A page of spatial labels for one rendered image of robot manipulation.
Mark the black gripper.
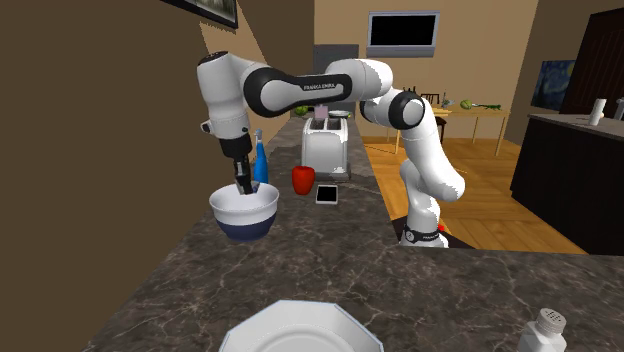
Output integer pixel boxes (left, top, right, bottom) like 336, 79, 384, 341
218, 135, 255, 197

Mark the blue spray bottle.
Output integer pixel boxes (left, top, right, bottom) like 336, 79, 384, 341
252, 128, 270, 185

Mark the white and navy bowl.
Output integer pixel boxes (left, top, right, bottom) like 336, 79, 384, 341
208, 182, 281, 243

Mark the red bell pepper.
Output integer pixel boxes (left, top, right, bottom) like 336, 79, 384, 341
291, 165, 317, 196

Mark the white toaster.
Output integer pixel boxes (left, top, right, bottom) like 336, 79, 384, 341
300, 116, 353, 183

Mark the grey refrigerator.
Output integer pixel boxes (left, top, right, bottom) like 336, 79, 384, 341
312, 43, 361, 114

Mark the white octagonal plate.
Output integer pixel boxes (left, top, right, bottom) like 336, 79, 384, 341
217, 299, 385, 352

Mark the dark wooden chair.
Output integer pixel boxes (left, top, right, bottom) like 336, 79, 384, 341
419, 92, 448, 145

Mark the wooden dining table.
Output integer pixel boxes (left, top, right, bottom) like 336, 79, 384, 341
387, 99, 512, 157

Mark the dark kitchen island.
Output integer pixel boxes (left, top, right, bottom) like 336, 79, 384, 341
509, 112, 624, 257

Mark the white shaker bottle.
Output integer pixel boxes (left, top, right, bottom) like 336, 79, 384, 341
515, 307, 568, 352

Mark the white paper towel roll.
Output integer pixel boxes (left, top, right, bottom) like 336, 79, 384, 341
587, 98, 608, 127

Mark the dark wooden cabinet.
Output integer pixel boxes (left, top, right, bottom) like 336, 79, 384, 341
557, 6, 624, 117

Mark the dark framed wall picture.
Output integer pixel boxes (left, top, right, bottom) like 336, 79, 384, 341
160, 0, 240, 30

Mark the wall television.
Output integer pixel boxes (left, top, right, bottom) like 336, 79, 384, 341
365, 10, 441, 59

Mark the starry night wall painting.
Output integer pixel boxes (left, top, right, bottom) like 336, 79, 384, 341
529, 59, 577, 112

